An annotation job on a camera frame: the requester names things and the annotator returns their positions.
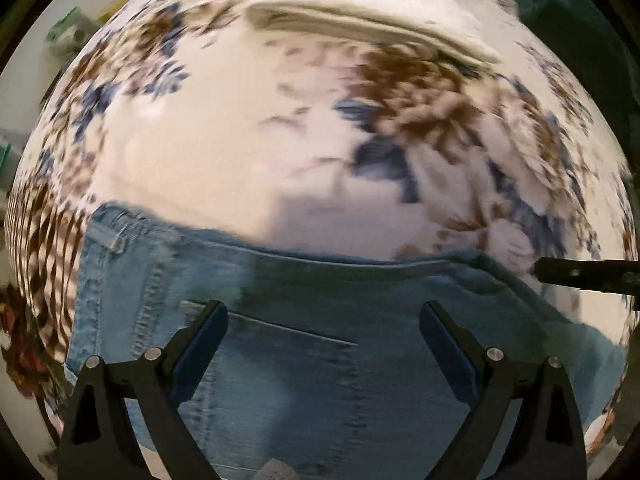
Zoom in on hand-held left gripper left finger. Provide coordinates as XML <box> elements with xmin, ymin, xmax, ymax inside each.
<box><xmin>57</xmin><ymin>300</ymin><xmax>230</xmax><ymax>480</ymax></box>

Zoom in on floral bed sheet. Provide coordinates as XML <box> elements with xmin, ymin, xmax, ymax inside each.
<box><xmin>4</xmin><ymin>0</ymin><xmax>637</xmax><ymax>466</ymax></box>

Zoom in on green and white box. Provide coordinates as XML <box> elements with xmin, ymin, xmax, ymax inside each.
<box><xmin>46</xmin><ymin>6</ymin><xmax>97</xmax><ymax>57</ymax></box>

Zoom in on blue denim pants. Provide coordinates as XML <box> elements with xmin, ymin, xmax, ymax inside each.
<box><xmin>65</xmin><ymin>200</ymin><xmax>628</xmax><ymax>480</ymax></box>

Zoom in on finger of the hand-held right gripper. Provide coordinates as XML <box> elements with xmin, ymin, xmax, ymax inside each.
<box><xmin>534</xmin><ymin>257</ymin><xmax>640</xmax><ymax>295</ymax></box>

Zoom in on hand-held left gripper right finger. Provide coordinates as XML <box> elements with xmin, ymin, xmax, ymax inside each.
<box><xmin>419</xmin><ymin>301</ymin><xmax>587</xmax><ymax>480</ymax></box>

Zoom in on white folded cloth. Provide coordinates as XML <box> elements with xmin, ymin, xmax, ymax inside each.
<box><xmin>246</xmin><ymin>0</ymin><xmax>502</xmax><ymax>67</ymax></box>

